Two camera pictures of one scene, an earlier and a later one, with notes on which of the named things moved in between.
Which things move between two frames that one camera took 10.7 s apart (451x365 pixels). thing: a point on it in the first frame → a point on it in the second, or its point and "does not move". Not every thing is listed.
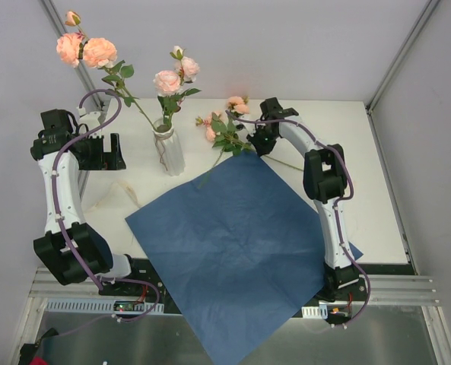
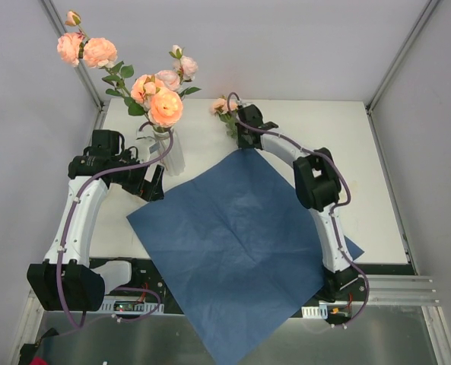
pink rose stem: x=74 y=49 does not move
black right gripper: x=265 y=141 → x=244 y=136
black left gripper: x=98 y=153 → x=149 y=186
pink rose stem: x=240 y=105 → x=226 y=110
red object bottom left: x=39 y=360 does not move
